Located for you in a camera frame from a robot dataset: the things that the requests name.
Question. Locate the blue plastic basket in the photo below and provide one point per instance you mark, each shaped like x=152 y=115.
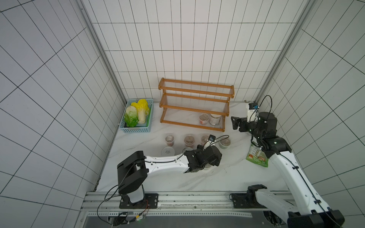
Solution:
x=140 y=128

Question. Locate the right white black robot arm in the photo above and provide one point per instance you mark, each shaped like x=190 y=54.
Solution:
x=310 y=210

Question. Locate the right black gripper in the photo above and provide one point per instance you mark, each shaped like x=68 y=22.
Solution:
x=243 y=123

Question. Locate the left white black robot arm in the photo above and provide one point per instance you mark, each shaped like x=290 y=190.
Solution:
x=136 y=168

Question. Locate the wooden three-tier shelf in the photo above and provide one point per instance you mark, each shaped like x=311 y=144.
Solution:
x=195 y=98

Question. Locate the seed jar dark label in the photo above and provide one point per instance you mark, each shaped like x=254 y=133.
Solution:
x=169 y=139

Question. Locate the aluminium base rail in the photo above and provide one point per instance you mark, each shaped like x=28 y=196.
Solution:
x=171 y=204

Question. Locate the small jar pink label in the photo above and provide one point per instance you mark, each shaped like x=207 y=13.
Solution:
x=204 y=118

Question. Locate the green snack packet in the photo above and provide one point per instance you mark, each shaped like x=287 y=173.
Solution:
x=257 y=156

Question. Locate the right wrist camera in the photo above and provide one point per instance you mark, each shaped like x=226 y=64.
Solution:
x=252 y=109

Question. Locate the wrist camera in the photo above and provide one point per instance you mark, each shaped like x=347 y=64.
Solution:
x=252 y=109
x=210 y=140

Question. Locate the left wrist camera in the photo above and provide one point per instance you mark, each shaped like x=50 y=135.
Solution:
x=210 y=140

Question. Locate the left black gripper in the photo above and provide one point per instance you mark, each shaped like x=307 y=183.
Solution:
x=216 y=161

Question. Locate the green napa cabbage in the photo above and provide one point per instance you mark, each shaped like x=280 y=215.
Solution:
x=131 y=116

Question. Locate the dark green bottle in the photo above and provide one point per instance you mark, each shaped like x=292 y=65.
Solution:
x=187 y=149

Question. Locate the small jar yellow label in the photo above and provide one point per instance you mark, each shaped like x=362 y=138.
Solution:
x=207 y=166

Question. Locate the seed jar red label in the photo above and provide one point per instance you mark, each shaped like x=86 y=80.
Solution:
x=189 y=141
x=204 y=139

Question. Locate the large white-lid can shelf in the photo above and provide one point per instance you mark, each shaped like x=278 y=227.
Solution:
x=168 y=151

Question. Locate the white can bottom shelf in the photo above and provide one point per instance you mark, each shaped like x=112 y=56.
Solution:
x=214 y=119

